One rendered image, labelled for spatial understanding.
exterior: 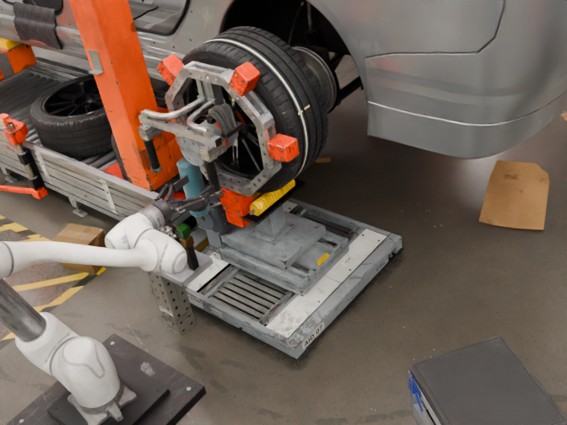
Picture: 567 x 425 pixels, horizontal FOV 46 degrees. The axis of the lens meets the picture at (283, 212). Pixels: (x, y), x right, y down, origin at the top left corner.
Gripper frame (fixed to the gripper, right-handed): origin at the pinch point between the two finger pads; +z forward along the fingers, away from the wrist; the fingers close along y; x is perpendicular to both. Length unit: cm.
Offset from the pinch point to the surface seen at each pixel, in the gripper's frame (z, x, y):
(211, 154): 6.9, 9.5, 2.5
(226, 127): 15.9, 16.0, 3.3
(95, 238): 3, -66, -98
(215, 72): 32.8, 26.6, -15.5
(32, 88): 86, -57, -276
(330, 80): 78, 6, 3
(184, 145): 13.2, 3.8, -20.0
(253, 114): 27.7, 16.1, 6.0
